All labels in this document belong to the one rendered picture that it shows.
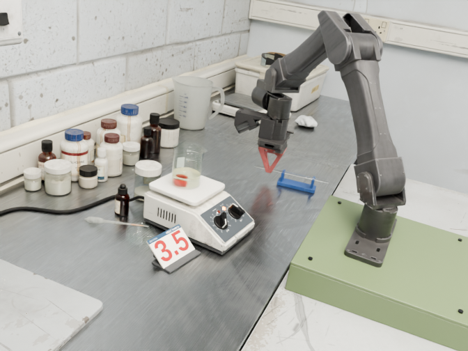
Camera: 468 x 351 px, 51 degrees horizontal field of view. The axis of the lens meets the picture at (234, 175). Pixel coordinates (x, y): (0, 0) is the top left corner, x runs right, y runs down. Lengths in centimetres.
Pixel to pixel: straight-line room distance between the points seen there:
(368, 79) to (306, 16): 132
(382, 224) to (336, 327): 23
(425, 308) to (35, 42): 97
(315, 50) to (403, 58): 121
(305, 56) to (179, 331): 65
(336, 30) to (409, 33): 122
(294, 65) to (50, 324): 74
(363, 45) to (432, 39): 122
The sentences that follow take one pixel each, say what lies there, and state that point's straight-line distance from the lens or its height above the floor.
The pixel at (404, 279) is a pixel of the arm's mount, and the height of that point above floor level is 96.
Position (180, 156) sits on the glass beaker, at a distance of 98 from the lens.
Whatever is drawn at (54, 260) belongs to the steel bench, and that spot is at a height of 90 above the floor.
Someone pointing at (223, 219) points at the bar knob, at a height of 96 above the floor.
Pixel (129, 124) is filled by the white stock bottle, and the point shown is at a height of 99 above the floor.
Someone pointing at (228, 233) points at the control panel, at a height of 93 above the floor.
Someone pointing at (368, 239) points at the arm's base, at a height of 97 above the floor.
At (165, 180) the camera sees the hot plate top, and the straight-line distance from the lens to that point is 104.
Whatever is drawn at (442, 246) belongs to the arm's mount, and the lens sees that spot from 108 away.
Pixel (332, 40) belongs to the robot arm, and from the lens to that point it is 102.
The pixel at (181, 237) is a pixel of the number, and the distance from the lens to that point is 96.
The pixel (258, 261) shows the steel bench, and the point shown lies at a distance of 97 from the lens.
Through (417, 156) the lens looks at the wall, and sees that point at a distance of 236.
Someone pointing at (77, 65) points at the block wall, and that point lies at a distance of 136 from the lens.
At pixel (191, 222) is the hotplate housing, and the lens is 97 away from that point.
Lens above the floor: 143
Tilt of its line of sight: 24 degrees down
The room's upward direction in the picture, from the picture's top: 8 degrees clockwise
